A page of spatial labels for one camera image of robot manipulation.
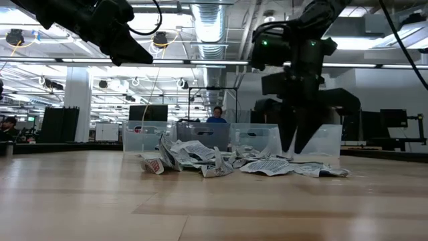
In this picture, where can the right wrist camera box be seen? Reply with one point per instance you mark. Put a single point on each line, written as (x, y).
(272, 83)

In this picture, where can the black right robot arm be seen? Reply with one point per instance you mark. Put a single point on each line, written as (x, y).
(301, 43)

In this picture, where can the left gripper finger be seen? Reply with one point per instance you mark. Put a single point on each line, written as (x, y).
(130, 53)

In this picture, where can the silver spiral ventilation duct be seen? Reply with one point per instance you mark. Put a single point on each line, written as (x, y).
(209, 23)

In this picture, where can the person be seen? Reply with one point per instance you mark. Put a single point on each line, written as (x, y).
(8, 129)
(216, 117)

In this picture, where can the black partition panel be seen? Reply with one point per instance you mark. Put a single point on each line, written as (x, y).
(267, 118)
(60, 125)

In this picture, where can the black gantry frame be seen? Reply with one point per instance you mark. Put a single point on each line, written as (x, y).
(214, 88)

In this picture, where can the black ceiling mounted device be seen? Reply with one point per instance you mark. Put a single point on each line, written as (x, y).
(160, 39)
(15, 37)

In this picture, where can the rectangular ceiling light panel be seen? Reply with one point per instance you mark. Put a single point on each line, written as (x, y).
(354, 43)

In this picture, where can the crumpled white packet blue print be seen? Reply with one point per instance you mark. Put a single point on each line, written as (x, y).
(217, 170)

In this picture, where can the white square pillar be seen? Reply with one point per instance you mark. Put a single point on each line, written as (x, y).
(77, 100)

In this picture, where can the long linear ceiling light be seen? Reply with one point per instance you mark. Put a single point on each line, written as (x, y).
(217, 62)

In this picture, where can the white packet blue mark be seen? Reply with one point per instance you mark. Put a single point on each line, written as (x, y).
(321, 170)

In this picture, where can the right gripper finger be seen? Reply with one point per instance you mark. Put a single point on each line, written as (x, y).
(311, 124)
(287, 127)

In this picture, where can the white packet black text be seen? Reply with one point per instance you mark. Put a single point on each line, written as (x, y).
(239, 163)
(168, 154)
(254, 152)
(197, 150)
(267, 166)

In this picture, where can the small grey cylinder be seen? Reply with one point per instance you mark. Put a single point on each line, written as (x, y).
(9, 149)

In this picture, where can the white packet red print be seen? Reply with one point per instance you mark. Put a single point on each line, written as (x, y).
(153, 166)

